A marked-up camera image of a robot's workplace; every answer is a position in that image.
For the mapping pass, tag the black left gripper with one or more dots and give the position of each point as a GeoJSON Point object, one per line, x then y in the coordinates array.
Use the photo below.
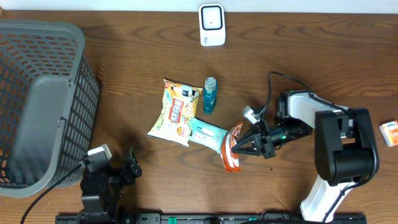
{"type": "Point", "coordinates": [133, 165]}

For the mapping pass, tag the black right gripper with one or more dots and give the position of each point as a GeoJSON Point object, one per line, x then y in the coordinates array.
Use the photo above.
{"type": "Point", "coordinates": [254, 138]}

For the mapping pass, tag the brown Top chocolate bar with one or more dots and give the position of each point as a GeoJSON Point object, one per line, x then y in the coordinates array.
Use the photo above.
{"type": "Point", "coordinates": [231, 159]}

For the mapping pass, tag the light blue wet wipes pack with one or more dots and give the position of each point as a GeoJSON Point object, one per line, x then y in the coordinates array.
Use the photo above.
{"type": "Point", "coordinates": [207, 135]}

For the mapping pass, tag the yellow chips snack bag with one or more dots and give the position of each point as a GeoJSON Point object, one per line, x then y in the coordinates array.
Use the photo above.
{"type": "Point", "coordinates": [179, 107]}

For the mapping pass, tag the blue mouthwash bottle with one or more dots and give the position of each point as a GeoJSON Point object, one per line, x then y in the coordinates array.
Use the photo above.
{"type": "Point", "coordinates": [209, 95]}

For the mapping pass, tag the small orange white tissue pack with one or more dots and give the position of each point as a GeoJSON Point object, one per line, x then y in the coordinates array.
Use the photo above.
{"type": "Point", "coordinates": [389, 132]}

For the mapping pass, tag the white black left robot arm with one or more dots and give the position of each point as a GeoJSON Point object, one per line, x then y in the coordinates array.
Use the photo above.
{"type": "Point", "coordinates": [102, 185]}

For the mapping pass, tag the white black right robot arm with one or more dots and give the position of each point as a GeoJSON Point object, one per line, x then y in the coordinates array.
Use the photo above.
{"type": "Point", "coordinates": [345, 153]}

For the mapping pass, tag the white barcode scanner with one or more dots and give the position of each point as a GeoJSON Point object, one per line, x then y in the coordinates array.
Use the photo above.
{"type": "Point", "coordinates": [212, 25]}

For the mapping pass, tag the grey plastic mesh basket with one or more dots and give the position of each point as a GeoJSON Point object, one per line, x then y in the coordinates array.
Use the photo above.
{"type": "Point", "coordinates": [49, 98]}

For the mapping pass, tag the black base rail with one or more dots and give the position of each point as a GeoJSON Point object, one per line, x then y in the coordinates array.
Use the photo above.
{"type": "Point", "coordinates": [155, 218]}

